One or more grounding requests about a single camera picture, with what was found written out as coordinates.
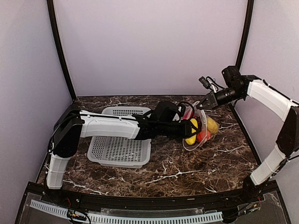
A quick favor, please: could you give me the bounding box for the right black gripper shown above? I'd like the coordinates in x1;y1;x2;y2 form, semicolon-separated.
196;85;244;109

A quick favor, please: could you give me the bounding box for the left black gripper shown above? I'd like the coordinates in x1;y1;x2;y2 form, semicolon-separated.
158;119;199;140

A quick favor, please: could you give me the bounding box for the red bell pepper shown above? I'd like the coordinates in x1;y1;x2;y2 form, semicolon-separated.
182;108;195;120

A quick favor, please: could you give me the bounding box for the yellow bell pepper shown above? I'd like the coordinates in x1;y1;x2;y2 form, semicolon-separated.
206;117;219;136

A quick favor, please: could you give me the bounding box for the clear zip top bag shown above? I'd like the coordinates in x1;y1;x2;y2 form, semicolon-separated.
182;101;216;151

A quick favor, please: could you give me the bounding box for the orange pumpkin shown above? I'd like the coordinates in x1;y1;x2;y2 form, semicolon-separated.
197;130;211;142

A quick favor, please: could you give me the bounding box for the white plastic basket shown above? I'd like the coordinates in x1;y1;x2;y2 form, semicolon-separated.
80;106;151;168

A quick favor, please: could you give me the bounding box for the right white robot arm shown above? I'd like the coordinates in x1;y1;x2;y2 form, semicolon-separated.
197;75;299;203

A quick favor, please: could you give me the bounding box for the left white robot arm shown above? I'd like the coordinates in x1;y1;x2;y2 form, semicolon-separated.
45;101;199;203

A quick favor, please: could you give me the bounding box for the small yellow lemon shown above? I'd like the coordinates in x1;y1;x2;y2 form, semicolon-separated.
185;118;198;146

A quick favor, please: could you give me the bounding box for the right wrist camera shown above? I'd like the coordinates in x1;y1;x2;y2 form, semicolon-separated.
199;76;219;92

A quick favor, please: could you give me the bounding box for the right black frame post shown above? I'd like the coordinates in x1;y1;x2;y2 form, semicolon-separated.
235;0;255;70

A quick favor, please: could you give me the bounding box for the black frame post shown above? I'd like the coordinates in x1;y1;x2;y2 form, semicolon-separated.
235;0;255;70
46;0;77;102

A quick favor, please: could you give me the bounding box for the left black frame post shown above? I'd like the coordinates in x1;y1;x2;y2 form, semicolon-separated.
46;0;77;102

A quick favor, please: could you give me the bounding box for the white slotted cable duct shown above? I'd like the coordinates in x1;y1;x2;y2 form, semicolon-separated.
29;199;223;224

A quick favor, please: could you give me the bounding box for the black front rail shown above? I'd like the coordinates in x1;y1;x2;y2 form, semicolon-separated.
25;182;278;213

